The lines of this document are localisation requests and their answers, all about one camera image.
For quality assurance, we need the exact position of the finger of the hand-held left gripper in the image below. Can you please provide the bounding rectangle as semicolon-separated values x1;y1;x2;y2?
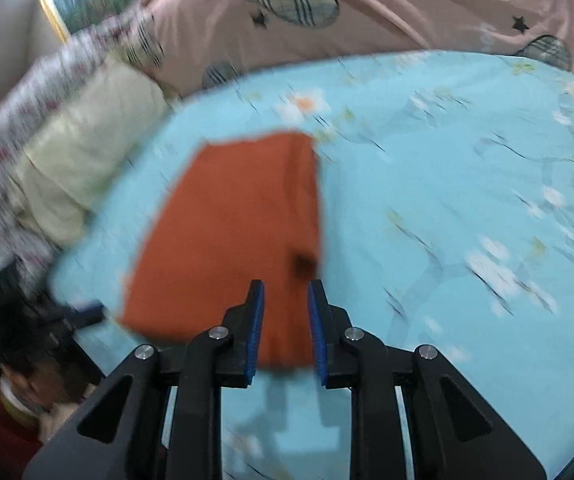
64;300;106;327

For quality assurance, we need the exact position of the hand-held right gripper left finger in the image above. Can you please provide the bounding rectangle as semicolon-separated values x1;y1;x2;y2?
22;280;266;480

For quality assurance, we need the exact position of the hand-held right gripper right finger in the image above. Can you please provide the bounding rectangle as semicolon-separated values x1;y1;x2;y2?
308;280;548;480

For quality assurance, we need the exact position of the orange knit sweater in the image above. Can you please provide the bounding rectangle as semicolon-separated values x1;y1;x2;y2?
119;131;324;373

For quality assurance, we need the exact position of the person's left hand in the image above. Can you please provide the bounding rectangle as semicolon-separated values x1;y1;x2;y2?
4;360;98;433

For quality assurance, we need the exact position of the white and pink floral quilt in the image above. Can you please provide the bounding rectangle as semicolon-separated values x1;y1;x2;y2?
0;10;168;401

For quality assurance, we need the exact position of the cream pillow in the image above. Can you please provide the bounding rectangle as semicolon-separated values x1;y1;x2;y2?
9;62;174;250

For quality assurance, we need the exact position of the light blue floral blanket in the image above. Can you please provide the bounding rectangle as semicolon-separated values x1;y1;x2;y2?
49;50;574;480

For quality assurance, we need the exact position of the pink quilt with plaid hearts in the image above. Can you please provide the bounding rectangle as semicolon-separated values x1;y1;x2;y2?
137;0;574;98

